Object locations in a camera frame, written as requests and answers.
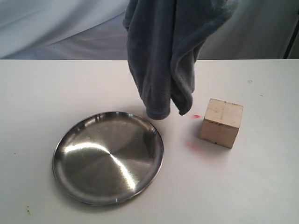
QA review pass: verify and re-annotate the pale wooden cube block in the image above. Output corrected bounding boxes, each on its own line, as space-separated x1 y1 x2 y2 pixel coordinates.
199 98 243 149

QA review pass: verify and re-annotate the white backdrop sheet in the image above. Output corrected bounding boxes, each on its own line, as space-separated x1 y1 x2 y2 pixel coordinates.
0 0 299 60

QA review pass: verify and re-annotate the round stainless steel plate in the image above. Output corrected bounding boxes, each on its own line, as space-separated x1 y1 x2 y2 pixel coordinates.
52 112 164 206

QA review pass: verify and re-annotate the grey-blue fleece towel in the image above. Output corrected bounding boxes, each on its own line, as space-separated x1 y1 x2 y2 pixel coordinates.
123 0 238 120

